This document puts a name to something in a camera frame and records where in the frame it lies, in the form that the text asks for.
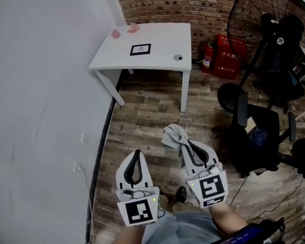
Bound grey cloth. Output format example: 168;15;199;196
161;123;194;168

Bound black tablet device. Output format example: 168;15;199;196
210;219;286;244

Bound red fire extinguisher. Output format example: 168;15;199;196
199;41;215;74

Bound white table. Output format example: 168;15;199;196
88;22;193;113

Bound black floor cable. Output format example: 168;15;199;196
229;175;303;221

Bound large pink cloth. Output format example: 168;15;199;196
127;22;140;34

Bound black standing fan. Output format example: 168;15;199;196
217;0;305;114

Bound person's right forearm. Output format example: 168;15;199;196
209;201;249;236

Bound person's grey shorts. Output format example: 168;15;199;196
139;209;222;244

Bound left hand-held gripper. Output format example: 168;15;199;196
116;149;160;227

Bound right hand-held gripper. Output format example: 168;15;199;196
180;140;229;208

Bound red fire extinguisher box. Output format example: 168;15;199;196
211;34;247;80

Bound white cable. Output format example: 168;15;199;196
76;165;95;244

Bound person's bare leg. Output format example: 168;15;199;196
159;194;184;213

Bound person's black shoe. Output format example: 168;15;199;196
174;186;188;205

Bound black framed bird picture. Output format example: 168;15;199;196
130;43;152;56

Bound person's left forearm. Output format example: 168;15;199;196
111;222;148;244

